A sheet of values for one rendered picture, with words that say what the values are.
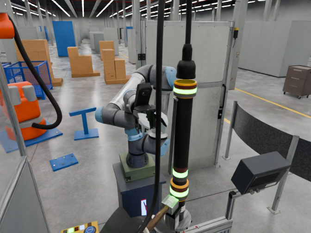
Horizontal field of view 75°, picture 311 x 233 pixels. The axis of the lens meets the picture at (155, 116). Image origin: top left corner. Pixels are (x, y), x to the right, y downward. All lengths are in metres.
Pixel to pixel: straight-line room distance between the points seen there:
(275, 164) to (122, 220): 0.92
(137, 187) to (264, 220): 1.75
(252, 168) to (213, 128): 1.77
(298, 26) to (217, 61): 8.01
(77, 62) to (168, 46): 7.61
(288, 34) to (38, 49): 9.39
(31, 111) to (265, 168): 3.88
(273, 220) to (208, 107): 1.45
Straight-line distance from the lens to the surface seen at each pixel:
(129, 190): 1.35
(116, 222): 0.63
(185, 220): 0.58
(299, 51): 10.83
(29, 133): 4.39
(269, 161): 1.32
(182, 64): 0.38
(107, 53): 7.95
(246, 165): 1.22
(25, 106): 4.29
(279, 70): 10.32
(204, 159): 3.13
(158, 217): 0.47
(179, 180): 0.49
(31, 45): 8.39
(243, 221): 2.66
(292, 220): 2.91
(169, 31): 2.31
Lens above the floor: 1.91
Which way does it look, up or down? 23 degrees down
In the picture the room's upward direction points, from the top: straight up
